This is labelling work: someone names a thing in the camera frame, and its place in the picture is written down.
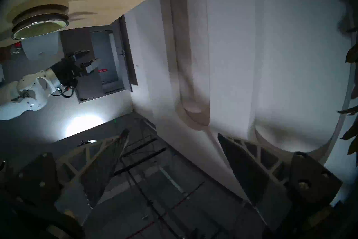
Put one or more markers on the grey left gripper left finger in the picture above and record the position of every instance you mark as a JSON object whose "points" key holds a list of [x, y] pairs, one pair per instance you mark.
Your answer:
{"points": [[95, 174]]}

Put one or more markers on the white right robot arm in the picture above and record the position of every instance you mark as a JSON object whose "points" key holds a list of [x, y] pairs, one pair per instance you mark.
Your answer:
{"points": [[25, 98]]}

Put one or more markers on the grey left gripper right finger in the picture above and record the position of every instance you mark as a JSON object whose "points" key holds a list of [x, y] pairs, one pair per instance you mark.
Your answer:
{"points": [[251, 174]]}

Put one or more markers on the steel bowl with cartoon print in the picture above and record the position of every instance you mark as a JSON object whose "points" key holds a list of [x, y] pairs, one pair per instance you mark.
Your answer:
{"points": [[39, 18]]}

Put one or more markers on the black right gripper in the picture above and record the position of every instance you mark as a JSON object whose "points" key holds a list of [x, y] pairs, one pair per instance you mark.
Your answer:
{"points": [[65, 73]]}

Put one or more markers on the dark wooden door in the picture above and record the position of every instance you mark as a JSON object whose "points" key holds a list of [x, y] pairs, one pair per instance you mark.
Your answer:
{"points": [[125, 53]]}

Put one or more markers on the tall dark green plant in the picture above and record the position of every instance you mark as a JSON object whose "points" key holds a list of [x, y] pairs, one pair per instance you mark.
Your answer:
{"points": [[351, 56]]}

